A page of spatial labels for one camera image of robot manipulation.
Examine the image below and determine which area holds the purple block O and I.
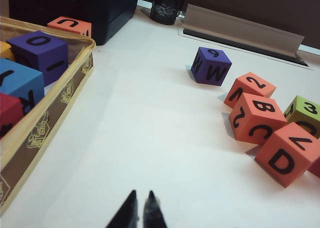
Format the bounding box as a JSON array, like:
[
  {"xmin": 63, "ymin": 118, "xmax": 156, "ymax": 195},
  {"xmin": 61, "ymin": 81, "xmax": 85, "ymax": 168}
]
[{"xmin": 6, "ymin": 30, "xmax": 70, "ymax": 88}]

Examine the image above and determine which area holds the beige cable tray flap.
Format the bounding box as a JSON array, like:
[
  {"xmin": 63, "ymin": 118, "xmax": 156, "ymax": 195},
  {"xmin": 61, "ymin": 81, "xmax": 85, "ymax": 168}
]
[{"xmin": 182, "ymin": 3, "xmax": 305, "ymax": 56}]

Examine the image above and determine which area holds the open gold-trimmed block bag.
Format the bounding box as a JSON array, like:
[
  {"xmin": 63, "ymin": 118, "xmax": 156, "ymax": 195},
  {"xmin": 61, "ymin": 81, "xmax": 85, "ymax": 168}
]
[{"xmin": 0, "ymin": 15, "xmax": 97, "ymax": 214}]

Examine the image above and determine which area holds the grey desk divider panel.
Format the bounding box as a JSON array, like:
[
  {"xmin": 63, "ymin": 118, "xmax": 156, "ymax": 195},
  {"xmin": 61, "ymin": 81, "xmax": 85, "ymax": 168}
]
[{"xmin": 136, "ymin": 0, "xmax": 320, "ymax": 46}]

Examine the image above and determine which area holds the pink block X and Z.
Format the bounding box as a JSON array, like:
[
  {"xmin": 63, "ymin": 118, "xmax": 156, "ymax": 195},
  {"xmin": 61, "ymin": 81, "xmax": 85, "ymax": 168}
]
[{"xmin": 307, "ymin": 156, "xmax": 320, "ymax": 179}]

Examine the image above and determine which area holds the orange block I and 2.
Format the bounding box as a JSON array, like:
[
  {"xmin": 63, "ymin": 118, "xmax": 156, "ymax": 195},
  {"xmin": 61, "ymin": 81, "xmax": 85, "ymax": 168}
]
[{"xmin": 223, "ymin": 72, "xmax": 277, "ymax": 109}]

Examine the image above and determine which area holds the black mesh cup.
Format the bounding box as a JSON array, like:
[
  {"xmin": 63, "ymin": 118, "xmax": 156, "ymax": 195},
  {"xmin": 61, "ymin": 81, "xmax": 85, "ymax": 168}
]
[{"xmin": 149, "ymin": 0, "xmax": 187, "ymax": 26}]

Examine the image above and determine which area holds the purple block W and 9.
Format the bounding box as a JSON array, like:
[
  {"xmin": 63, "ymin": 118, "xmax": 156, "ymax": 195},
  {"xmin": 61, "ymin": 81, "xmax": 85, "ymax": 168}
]
[{"xmin": 191, "ymin": 46, "xmax": 233, "ymax": 87}]

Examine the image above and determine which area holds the yellow letter block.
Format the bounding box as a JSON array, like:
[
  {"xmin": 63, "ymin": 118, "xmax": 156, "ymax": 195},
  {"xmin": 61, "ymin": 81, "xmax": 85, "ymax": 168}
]
[{"xmin": 0, "ymin": 40, "xmax": 13, "ymax": 61}]

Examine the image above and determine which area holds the red block with T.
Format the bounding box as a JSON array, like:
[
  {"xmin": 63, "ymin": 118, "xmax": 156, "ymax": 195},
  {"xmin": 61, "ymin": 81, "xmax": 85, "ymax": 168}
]
[{"xmin": 0, "ymin": 92, "xmax": 25, "ymax": 139}]

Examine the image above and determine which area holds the dark blue plastic case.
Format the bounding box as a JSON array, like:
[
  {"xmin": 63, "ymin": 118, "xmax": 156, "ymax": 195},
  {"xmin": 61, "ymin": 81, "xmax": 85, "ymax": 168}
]
[{"xmin": 8, "ymin": 0, "xmax": 139, "ymax": 46}]

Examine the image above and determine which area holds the orange block B and C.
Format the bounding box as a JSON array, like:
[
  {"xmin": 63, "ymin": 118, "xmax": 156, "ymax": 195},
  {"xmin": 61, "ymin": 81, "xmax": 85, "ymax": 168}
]
[{"xmin": 228, "ymin": 92, "xmax": 288, "ymax": 146}]

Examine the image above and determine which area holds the orange block U and M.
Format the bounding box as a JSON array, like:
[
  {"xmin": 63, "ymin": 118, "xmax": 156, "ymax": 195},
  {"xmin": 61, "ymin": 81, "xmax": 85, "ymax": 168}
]
[{"xmin": 46, "ymin": 15, "xmax": 93, "ymax": 39}]

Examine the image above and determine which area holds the orange block D and Queen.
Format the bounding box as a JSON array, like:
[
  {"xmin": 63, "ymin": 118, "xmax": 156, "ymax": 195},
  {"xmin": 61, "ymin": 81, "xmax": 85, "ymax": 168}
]
[{"xmin": 254, "ymin": 121, "xmax": 320, "ymax": 189}]

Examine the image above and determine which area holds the blue block K and Y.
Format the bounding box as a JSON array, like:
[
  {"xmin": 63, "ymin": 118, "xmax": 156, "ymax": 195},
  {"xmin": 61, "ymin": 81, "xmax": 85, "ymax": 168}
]
[{"xmin": 0, "ymin": 57, "xmax": 46, "ymax": 115}]

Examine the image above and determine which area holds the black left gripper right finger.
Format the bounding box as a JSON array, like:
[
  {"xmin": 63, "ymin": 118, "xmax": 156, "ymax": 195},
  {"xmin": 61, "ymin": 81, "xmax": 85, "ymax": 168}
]
[{"xmin": 141, "ymin": 189, "xmax": 169, "ymax": 228}]

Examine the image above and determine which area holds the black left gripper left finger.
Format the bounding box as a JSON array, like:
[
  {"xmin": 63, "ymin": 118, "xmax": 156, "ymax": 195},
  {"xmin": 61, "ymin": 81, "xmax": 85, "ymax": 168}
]
[{"xmin": 104, "ymin": 189, "xmax": 140, "ymax": 228}]

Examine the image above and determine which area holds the green block O and 3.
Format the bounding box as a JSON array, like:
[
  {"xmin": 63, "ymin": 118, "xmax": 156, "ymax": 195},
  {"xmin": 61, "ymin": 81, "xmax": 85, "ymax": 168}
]
[{"xmin": 283, "ymin": 95, "xmax": 320, "ymax": 139}]

